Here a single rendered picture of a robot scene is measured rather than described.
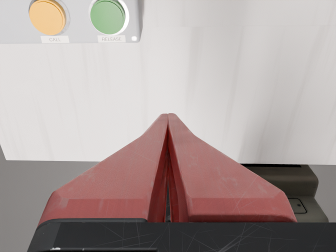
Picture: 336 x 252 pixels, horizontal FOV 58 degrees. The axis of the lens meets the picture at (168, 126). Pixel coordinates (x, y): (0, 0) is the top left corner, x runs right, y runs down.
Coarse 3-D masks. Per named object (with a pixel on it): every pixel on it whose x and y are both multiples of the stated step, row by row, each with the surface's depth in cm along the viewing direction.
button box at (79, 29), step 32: (0, 0) 35; (32, 0) 35; (64, 0) 35; (96, 0) 35; (128, 0) 35; (0, 32) 37; (32, 32) 37; (64, 32) 37; (96, 32) 37; (128, 32) 37
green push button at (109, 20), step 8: (104, 0) 34; (112, 0) 34; (96, 8) 34; (104, 8) 34; (112, 8) 34; (120, 8) 35; (96, 16) 35; (104, 16) 35; (112, 16) 35; (120, 16) 35; (96, 24) 35; (104, 24) 35; (112, 24) 35; (120, 24) 35; (104, 32) 36; (112, 32) 36
